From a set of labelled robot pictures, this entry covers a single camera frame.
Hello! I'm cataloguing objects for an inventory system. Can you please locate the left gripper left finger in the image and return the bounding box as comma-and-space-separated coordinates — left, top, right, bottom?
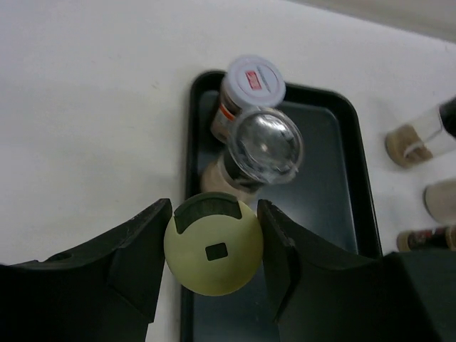
1, 199, 172, 341

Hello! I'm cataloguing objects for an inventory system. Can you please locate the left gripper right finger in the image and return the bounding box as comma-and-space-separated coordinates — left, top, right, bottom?
257, 199, 455, 341

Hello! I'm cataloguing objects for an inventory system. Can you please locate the yellow cap spice shaker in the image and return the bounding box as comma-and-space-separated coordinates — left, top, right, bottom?
163, 192, 264, 296

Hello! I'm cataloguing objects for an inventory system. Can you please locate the clear cap salt grinder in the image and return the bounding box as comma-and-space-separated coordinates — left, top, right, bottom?
199, 108, 304, 195

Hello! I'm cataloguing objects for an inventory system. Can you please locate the black rectangular tray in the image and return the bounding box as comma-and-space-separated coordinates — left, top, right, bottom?
180, 71, 382, 341

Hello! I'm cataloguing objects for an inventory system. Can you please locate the small dark pepper bottle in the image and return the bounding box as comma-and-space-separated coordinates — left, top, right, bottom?
396, 226, 455, 252

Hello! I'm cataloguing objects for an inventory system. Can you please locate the black cap white spice bottle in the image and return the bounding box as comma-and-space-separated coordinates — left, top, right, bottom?
423, 178, 455, 224

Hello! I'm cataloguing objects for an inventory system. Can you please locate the black cap brown spice bottle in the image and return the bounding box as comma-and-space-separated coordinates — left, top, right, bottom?
385, 98, 455, 169

